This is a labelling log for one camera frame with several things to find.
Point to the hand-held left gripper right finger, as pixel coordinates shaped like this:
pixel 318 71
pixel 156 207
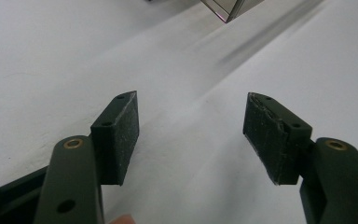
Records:
pixel 273 140

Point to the white table mat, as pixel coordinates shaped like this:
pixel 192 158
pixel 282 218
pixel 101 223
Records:
pixel 43 62

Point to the smoky clear drawer box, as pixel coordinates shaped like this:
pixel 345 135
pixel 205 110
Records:
pixel 230 7

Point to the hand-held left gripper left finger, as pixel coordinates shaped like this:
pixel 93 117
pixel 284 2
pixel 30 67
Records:
pixel 115 140

